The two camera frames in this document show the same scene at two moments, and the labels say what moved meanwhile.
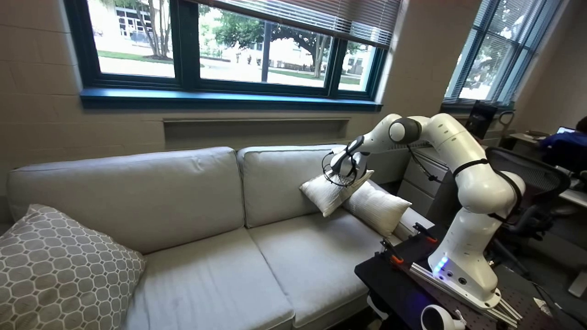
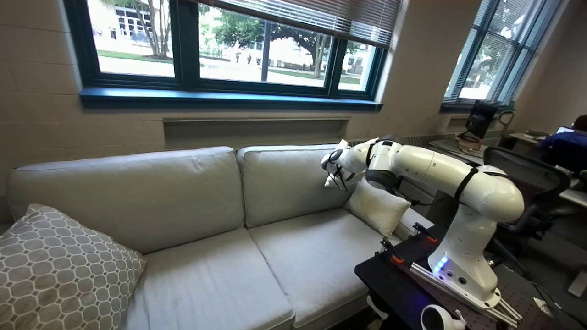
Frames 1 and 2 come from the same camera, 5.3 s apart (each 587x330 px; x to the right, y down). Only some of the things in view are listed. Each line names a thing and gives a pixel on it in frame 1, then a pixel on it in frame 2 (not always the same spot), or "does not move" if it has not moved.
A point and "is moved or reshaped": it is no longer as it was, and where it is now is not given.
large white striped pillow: (376, 205) does not move
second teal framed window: (499, 49) does not move
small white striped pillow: (329, 194) is moved or reshaped
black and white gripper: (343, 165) does not move
